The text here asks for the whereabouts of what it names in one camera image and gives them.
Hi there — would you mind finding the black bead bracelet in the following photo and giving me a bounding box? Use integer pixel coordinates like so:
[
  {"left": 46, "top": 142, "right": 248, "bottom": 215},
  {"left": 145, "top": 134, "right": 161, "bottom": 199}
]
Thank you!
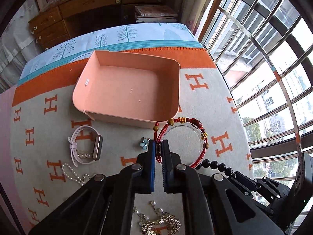
[{"left": 195, "top": 159, "right": 237, "bottom": 179}]

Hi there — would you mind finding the red beaded string bracelet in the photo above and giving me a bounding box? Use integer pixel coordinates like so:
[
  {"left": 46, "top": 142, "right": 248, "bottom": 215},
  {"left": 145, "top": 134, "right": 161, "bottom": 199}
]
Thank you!
[{"left": 153, "top": 117, "right": 210, "bottom": 169}]

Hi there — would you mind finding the pink strap smartwatch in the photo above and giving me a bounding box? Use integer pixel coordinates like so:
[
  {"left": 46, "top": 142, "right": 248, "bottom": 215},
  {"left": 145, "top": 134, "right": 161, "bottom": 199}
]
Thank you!
[{"left": 67, "top": 125, "right": 103, "bottom": 167}]

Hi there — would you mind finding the long pearl necklace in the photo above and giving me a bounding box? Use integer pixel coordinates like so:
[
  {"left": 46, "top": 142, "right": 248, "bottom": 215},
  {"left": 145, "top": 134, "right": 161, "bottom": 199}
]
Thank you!
[{"left": 61, "top": 163, "right": 92, "bottom": 186}]

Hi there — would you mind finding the blue flower brooch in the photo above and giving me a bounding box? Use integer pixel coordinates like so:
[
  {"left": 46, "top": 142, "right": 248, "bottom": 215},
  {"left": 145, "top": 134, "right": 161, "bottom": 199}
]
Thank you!
[{"left": 139, "top": 137, "right": 150, "bottom": 151}]

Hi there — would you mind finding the orange H pattern blanket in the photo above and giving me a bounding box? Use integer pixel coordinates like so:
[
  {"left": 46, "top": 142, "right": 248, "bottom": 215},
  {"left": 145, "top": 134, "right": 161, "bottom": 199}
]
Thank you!
[{"left": 10, "top": 47, "right": 253, "bottom": 228}]

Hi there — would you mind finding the pink plastic tray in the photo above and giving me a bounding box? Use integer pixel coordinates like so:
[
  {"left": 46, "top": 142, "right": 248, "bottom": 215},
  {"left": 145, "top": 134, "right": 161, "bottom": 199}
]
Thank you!
[{"left": 72, "top": 50, "right": 180, "bottom": 129}]

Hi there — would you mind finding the blue tree pattern bedsheet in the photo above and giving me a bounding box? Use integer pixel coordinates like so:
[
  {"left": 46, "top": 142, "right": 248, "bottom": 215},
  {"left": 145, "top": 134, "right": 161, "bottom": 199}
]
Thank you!
[{"left": 17, "top": 23, "right": 203, "bottom": 86}]

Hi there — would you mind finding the stack of books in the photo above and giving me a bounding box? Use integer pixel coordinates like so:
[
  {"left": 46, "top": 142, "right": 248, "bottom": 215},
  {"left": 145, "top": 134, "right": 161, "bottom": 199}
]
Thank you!
[{"left": 135, "top": 5, "right": 178, "bottom": 23}]

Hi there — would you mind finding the metal window grille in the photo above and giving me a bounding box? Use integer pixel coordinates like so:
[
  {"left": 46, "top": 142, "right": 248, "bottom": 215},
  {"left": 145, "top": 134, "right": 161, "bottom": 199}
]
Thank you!
[{"left": 200, "top": 0, "right": 312, "bottom": 186}]

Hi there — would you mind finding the wooden desk with drawers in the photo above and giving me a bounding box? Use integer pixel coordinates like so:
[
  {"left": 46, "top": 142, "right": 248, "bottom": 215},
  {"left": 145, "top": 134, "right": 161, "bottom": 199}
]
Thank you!
[{"left": 29, "top": 0, "right": 165, "bottom": 50}]

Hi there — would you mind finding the white lace covered furniture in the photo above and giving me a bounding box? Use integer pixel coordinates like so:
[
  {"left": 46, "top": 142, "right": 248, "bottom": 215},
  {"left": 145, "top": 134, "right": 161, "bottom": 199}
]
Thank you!
[{"left": 0, "top": 0, "right": 43, "bottom": 92}]

